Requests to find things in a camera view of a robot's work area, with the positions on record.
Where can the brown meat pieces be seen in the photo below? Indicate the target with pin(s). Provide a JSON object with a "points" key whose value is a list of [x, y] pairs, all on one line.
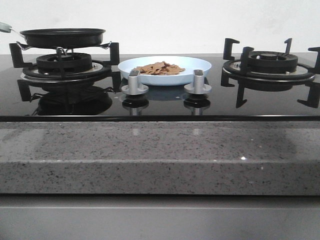
{"points": [[160, 69]]}

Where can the black frying pan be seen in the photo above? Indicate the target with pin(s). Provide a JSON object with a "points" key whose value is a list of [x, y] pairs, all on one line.
{"points": [[67, 38]]}

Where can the left silver stove knob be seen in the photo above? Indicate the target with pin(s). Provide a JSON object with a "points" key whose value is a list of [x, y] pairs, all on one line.
{"points": [[134, 86]]}

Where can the silver stove knob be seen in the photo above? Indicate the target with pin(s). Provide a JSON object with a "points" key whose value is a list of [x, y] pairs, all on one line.
{"points": [[198, 86], [134, 86]]}

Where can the right silver stove knob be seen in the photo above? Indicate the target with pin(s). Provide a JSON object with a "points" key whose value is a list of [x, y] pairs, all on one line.
{"points": [[198, 86]]}

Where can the black glass gas cooktop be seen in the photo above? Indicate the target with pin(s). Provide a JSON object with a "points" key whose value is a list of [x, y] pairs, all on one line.
{"points": [[231, 99]]}

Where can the left black pan support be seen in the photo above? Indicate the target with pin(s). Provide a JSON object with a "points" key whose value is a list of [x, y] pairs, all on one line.
{"points": [[60, 82]]}

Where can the black pan support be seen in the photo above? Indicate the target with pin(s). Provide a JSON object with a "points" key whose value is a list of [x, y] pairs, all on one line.
{"points": [[60, 82], [238, 70]]}

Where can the right black pan support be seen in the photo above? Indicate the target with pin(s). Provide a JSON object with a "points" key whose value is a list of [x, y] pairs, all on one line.
{"points": [[238, 70]]}

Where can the left black gas burner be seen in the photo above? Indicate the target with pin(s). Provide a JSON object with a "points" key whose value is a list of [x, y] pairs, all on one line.
{"points": [[70, 63]]}

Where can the black gas burner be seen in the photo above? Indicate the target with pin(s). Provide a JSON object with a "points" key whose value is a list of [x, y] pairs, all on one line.
{"points": [[272, 62], [70, 63]]}

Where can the right black gas burner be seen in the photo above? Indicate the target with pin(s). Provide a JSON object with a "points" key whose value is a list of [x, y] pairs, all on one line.
{"points": [[272, 62]]}

